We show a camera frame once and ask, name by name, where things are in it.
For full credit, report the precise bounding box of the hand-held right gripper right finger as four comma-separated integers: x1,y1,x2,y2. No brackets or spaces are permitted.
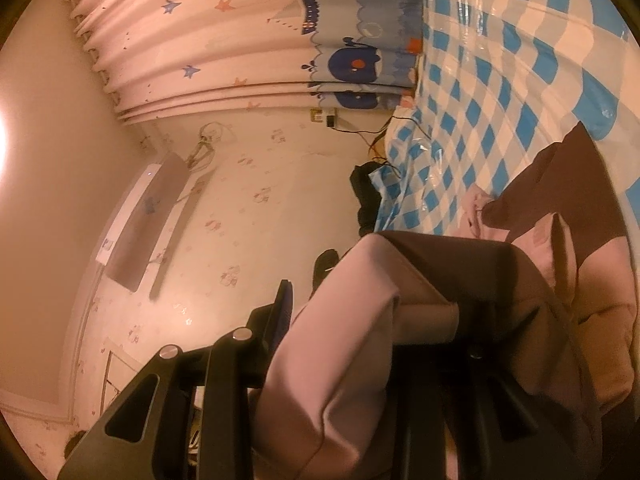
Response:
392,342,553,480

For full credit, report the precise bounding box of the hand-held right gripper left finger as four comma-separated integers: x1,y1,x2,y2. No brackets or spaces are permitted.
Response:
57,280,296,480

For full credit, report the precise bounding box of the pink and brown jacket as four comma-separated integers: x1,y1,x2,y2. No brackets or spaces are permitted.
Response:
250,122,640,480

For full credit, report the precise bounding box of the black cloth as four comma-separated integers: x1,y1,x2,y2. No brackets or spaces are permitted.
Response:
349,162,384,237

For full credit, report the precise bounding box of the whale print curtain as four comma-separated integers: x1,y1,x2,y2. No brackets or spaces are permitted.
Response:
57,0,427,124

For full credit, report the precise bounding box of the blue white checked bed cover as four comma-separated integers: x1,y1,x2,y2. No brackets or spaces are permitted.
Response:
367,0,640,242

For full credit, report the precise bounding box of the wall air conditioner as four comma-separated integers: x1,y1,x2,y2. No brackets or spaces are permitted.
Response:
95,152,197,294

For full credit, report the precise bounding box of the air conditioner hose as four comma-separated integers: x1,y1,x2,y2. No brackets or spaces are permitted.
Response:
187,122,227,172

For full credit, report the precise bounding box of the thin black cable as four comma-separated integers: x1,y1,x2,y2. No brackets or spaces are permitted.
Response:
332,116,437,182

